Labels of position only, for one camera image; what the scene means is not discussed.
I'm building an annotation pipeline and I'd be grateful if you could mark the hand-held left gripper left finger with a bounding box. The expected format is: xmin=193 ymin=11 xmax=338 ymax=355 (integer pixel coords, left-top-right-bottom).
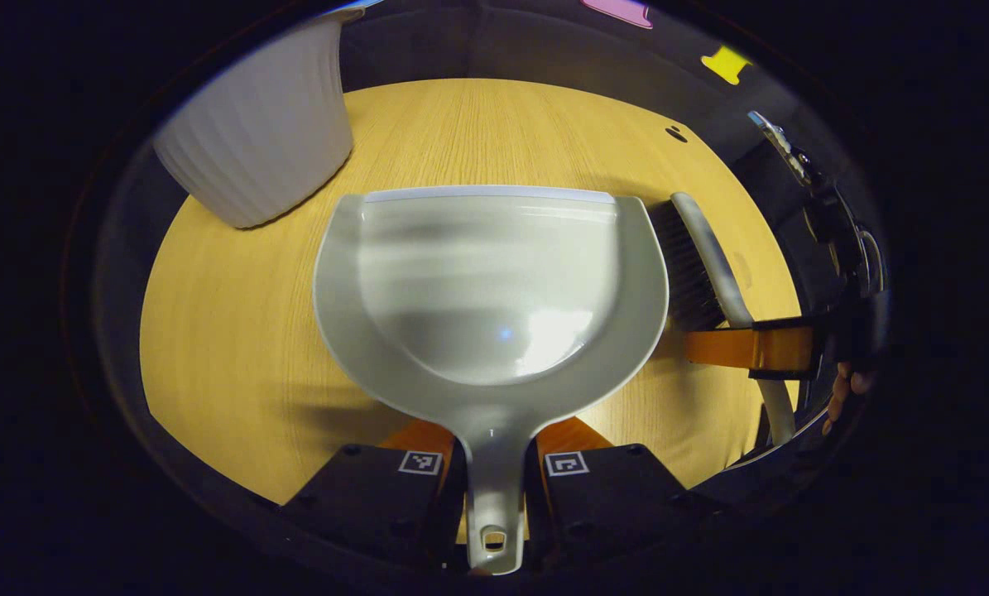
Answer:
xmin=283 ymin=418 xmax=468 ymax=572

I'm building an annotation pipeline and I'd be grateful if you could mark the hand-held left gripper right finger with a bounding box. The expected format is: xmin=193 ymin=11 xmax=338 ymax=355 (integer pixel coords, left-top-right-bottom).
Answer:
xmin=526 ymin=416 xmax=710 ymax=572

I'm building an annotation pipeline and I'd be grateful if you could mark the small white broom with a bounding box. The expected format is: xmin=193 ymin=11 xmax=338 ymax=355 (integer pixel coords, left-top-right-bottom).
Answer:
xmin=650 ymin=192 xmax=797 ymax=446

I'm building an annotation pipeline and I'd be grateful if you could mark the white dustpan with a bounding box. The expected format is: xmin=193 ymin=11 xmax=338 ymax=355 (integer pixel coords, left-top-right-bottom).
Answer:
xmin=313 ymin=185 xmax=670 ymax=576

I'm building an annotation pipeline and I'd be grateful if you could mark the white ribbed garbage bin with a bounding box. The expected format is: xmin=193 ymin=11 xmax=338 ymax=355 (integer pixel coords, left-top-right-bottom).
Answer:
xmin=152 ymin=8 xmax=367 ymax=230

